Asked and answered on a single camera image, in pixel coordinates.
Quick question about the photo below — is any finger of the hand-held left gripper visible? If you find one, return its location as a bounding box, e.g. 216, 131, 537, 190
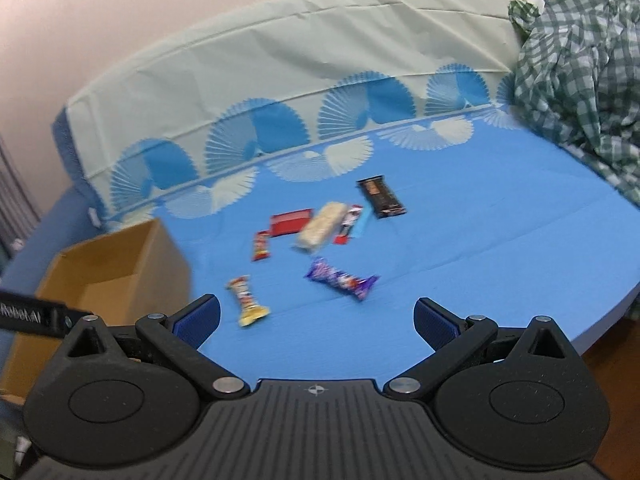
0, 287, 94, 339

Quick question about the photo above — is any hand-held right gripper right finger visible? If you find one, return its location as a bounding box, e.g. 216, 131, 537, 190
384, 297, 584, 404

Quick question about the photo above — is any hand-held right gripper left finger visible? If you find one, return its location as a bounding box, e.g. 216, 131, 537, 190
60, 294, 251, 402

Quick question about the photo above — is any yellow white snack bar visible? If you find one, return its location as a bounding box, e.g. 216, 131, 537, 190
226, 275, 271, 328

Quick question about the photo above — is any small red yellow snack packet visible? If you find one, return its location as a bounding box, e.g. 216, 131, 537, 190
251, 230, 273, 262

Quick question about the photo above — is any brown cardboard box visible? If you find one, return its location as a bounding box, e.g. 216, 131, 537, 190
0, 217, 193, 406

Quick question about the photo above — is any purple snack bar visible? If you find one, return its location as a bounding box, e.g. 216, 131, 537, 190
306, 256, 380, 303

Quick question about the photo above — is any beige rice snack bar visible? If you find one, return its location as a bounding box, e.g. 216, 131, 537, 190
292, 202, 347, 253

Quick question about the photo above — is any blue sofa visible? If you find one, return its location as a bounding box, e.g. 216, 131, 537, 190
0, 105, 115, 376

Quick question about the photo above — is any grey curtain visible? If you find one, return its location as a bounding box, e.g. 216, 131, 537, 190
0, 135, 43, 261

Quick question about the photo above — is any red white black snack packet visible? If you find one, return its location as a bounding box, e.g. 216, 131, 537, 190
332, 205, 363, 246

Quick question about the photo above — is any flat red snack packet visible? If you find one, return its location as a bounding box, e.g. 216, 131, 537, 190
270, 208, 315, 237

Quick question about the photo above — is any black snack bar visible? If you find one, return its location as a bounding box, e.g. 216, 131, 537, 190
356, 176, 407, 221

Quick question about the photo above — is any green checked cloth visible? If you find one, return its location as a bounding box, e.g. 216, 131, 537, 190
507, 0, 640, 211

